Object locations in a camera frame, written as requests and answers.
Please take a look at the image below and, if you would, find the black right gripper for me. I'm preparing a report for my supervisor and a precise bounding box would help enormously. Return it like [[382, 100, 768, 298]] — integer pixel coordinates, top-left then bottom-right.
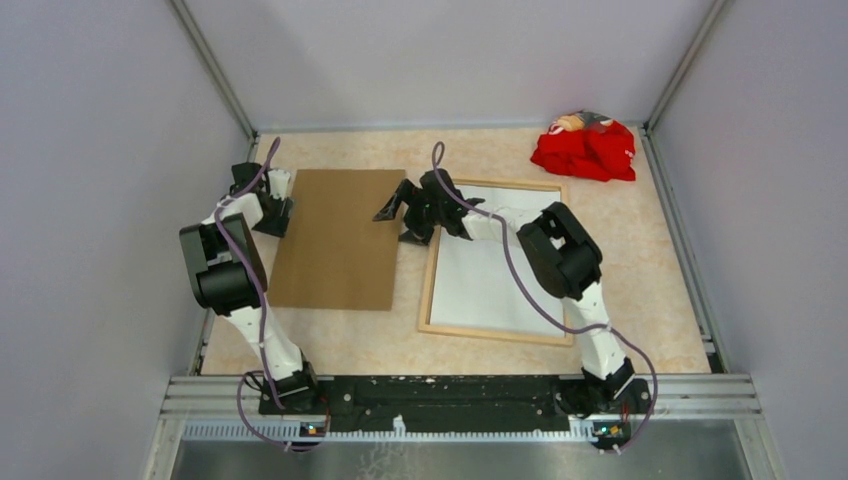
[[372, 180, 444, 247]]

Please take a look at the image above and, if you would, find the light wooden picture frame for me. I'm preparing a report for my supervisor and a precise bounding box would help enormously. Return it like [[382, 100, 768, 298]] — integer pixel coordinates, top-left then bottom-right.
[[417, 177, 575, 348]]

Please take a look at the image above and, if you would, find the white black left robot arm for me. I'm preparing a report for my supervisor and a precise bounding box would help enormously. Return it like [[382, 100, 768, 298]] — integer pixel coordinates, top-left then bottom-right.
[[179, 163, 322, 414]]

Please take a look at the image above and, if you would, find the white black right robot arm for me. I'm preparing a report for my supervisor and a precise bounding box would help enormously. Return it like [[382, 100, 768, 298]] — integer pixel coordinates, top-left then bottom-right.
[[372, 168, 635, 418]]

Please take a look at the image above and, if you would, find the red crumpled cloth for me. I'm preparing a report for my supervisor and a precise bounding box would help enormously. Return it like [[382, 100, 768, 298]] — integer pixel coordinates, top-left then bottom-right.
[[530, 110, 636, 182]]

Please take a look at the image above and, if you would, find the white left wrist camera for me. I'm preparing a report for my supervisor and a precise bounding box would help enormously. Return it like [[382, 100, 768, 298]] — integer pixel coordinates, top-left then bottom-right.
[[267, 168, 292, 199]]

